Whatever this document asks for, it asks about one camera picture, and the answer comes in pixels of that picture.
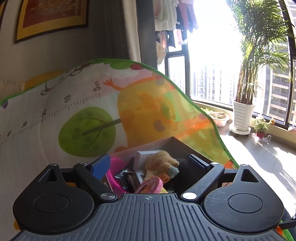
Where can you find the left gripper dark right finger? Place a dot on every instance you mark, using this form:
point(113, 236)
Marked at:
point(209, 175)

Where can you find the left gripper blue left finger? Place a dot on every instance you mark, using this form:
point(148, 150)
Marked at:
point(89, 177)

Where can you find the pink toy net basket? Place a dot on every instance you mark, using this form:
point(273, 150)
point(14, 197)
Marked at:
point(116, 179)

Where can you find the black plush toy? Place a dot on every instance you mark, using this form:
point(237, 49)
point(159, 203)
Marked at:
point(183, 180)

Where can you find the brown plush finger toy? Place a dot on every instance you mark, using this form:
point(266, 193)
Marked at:
point(161, 165)

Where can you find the pink yellow toy cupcake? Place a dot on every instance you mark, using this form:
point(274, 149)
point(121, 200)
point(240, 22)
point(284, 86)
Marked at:
point(153, 185)

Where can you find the white battery holder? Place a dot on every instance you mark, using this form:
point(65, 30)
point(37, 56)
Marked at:
point(139, 163)

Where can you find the grey metal tin case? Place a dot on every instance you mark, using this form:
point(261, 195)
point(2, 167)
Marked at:
point(128, 177)

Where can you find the pink cardboard box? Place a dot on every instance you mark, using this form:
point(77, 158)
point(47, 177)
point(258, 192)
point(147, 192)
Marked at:
point(172, 145)

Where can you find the white bowl on sill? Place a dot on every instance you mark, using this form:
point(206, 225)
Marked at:
point(219, 118)

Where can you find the colourful cartoon play mat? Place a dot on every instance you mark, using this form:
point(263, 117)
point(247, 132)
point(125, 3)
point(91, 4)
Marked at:
point(102, 107)

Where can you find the small red potted plant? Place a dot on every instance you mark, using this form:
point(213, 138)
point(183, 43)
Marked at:
point(261, 127)

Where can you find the yellow cushion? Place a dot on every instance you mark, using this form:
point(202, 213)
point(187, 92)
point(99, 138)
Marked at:
point(42, 78)

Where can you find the cream plush pillow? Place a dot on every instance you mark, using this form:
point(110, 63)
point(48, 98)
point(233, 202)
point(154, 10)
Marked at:
point(9, 88)

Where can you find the white potted palm plant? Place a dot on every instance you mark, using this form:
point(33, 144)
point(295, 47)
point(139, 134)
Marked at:
point(264, 30)

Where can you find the framed wall picture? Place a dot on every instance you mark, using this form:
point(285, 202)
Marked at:
point(36, 18)

